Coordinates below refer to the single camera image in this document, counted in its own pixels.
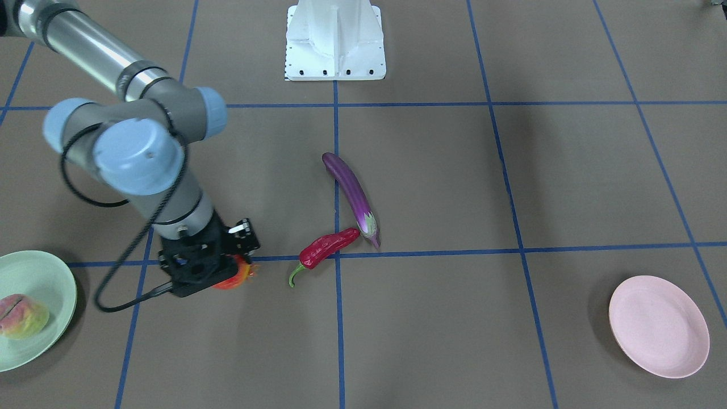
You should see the peach fruit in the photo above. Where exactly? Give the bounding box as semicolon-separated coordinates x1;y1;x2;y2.
1;294;50;340

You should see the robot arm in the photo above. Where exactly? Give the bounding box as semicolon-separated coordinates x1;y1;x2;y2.
2;1;260;299

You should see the red pomegranate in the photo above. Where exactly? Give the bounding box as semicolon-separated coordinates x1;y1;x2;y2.
212;254;258;290

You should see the pink plate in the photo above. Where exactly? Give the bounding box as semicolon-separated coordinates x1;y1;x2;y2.
608;275;711;379

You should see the green plate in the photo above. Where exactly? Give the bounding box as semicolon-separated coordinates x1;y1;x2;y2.
2;251;78;372

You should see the purple eggplant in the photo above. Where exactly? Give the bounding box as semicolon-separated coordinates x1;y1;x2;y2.
321;152;380;249

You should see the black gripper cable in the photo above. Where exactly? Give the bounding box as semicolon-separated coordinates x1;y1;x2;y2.
60;99;189;313

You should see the red chili pepper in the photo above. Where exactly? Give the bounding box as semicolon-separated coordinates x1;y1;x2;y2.
288;227;361;288

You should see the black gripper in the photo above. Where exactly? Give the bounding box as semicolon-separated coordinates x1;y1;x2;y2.
158;213;260;298

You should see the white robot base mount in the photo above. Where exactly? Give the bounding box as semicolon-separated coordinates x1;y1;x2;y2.
284;1;387;81

